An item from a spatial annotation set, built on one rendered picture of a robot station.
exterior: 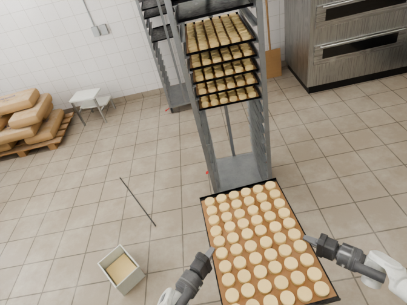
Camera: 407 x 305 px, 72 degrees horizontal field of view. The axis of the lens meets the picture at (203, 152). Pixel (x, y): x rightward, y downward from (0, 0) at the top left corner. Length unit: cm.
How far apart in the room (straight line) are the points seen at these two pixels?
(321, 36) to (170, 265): 297
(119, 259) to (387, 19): 380
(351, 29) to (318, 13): 49
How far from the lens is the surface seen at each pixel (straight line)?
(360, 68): 420
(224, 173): 272
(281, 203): 134
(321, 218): 256
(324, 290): 115
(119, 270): 253
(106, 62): 469
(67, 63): 486
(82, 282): 272
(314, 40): 375
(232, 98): 184
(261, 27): 165
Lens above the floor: 206
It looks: 39 degrees down
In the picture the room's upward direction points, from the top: 15 degrees counter-clockwise
